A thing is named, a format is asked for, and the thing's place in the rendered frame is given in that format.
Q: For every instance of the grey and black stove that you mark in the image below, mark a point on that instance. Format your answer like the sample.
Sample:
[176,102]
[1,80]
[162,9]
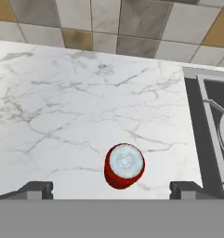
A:
[206,130]

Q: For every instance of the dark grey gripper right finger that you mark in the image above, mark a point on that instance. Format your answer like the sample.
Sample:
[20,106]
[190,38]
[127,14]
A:
[186,190]

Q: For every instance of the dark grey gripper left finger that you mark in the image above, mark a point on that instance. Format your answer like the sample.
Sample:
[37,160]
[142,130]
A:
[36,190]

